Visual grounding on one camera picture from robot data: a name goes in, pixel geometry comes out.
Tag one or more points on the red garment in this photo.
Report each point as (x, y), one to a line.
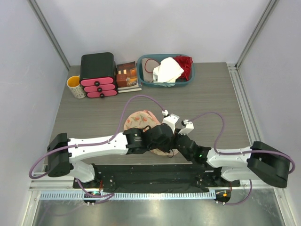
(185, 62)

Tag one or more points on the grey cloth with red loop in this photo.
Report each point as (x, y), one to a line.
(148, 65)

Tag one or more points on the teal plastic basket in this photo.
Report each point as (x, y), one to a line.
(160, 57)

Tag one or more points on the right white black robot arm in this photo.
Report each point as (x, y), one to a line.
(258, 161)

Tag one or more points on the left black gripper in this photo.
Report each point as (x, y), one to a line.
(169, 145)

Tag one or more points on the black pink drawer organizer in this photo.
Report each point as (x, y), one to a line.
(98, 75)

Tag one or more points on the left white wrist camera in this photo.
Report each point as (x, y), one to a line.
(170, 119)

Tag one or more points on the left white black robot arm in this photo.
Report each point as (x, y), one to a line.
(69, 161)

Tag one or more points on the white slotted cable duct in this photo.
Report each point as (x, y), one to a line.
(78, 195)

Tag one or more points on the pink mesh laundry bag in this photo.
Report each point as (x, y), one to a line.
(143, 120)

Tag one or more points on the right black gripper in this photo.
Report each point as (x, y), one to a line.
(177, 136)

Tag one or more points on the white cloth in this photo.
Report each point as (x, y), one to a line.
(167, 72)

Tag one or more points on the yellow inside patterned mug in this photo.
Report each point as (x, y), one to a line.
(73, 83)

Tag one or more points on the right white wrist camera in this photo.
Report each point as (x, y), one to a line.
(187, 127)

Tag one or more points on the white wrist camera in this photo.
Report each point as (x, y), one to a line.
(187, 127)
(170, 119)

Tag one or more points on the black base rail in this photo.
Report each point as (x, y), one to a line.
(158, 178)

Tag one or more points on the stack of books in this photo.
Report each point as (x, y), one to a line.
(127, 78)

